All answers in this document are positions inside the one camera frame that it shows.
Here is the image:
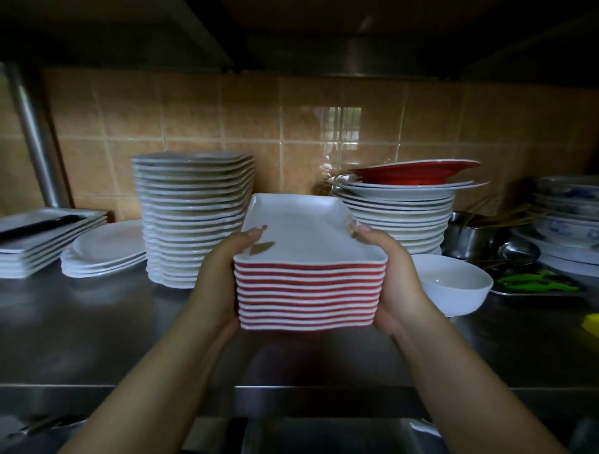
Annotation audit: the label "person's right hand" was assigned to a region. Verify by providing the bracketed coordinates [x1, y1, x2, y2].
[355, 224, 443, 349]

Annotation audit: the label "person's left hand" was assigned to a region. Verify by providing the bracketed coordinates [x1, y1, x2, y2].
[185, 226, 268, 349]

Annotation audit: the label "person's left forearm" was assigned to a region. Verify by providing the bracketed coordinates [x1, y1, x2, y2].
[58, 308, 230, 454]

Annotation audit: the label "person's right forearm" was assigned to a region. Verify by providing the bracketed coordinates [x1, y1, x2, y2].
[392, 316, 567, 454]

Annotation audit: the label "white oval plate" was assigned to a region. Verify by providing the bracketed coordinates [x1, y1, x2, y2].
[61, 250, 147, 274]
[63, 256, 149, 279]
[70, 220, 146, 268]

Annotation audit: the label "white ceramic bowl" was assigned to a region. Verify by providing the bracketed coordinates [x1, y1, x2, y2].
[411, 254, 495, 318]

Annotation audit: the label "small steel pot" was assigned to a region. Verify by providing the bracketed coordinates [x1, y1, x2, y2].
[442, 211, 504, 261]

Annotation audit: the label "stack of round white plates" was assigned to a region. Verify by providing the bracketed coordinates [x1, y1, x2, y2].
[329, 173, 490, 256]

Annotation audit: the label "stack of wavy white plates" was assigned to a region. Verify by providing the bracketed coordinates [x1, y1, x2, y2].
[130, 151, 256, 289]

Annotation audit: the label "steel ladle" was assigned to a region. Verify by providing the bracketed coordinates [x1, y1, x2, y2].
[482, 241, 542, 272]

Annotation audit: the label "red shallow bowl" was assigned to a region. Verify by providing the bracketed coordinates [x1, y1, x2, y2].
[351, 158, 482, 186]

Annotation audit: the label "bundle of wooden chopsticks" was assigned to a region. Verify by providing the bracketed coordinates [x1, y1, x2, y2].
[463, 196, 548, 230]

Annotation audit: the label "stack of blue patterned bowls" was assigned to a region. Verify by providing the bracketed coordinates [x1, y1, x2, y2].
[512, 175, 599, 278]

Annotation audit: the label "white rectangular plates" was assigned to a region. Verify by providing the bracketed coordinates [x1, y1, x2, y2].
[0, 208, 109, 280]

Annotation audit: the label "green handled peeler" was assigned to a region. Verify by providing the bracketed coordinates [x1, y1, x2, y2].
[495, 271, 581, 294]

